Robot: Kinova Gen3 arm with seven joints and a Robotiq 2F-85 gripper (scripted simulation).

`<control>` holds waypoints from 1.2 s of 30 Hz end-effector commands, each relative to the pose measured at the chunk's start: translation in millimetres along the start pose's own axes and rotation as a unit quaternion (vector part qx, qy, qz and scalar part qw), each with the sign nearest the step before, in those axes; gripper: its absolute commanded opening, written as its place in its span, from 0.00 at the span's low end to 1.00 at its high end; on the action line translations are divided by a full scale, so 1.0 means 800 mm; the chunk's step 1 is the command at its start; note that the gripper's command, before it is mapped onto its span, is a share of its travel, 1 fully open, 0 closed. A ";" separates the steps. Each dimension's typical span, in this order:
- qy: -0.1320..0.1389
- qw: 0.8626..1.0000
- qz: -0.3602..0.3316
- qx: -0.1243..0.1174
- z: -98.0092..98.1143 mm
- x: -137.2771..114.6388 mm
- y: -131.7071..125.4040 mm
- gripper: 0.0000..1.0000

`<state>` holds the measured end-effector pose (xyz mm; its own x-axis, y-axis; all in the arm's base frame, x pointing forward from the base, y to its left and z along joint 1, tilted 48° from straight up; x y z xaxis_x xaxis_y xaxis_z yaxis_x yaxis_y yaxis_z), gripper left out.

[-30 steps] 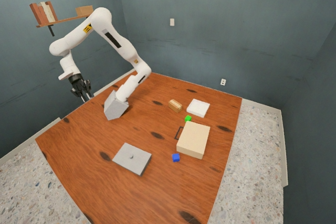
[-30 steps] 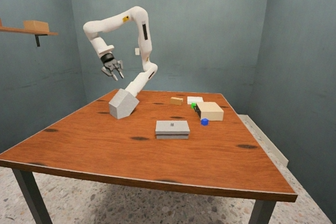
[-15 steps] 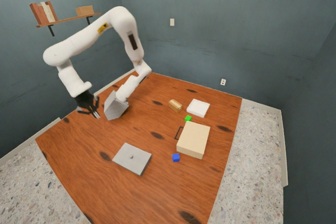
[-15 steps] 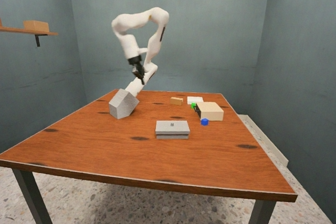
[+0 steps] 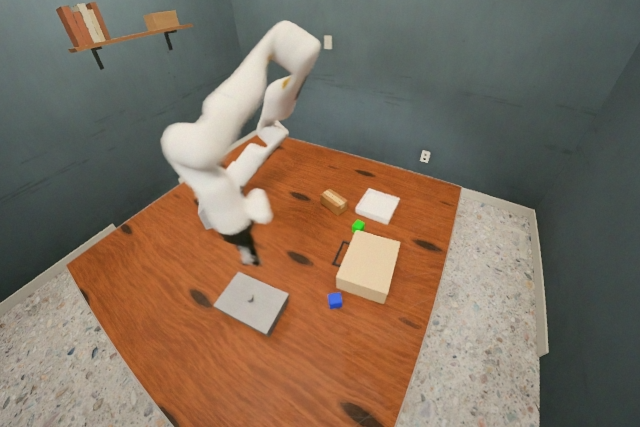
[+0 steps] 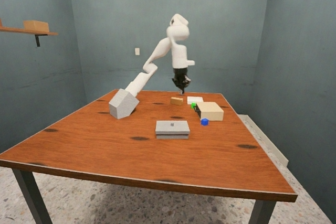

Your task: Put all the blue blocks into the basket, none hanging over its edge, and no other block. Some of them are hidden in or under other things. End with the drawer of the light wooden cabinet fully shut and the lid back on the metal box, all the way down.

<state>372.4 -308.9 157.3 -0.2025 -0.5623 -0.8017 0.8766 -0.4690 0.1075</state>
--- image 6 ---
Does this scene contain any tan cardboard box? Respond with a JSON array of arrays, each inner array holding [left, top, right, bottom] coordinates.
[[170, 97, 183, 106]]

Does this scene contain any grey square sheet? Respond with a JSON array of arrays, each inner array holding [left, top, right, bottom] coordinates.
[[155, 121, 190, 134]]

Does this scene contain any blue block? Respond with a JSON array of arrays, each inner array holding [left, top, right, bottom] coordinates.
[[201, 118, 208, 126]]

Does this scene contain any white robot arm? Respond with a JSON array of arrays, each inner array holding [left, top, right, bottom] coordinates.
[[125, 14, 195, 97]]

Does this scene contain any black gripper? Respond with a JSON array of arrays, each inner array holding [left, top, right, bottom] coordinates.
[[173, 67, 192, 95]]

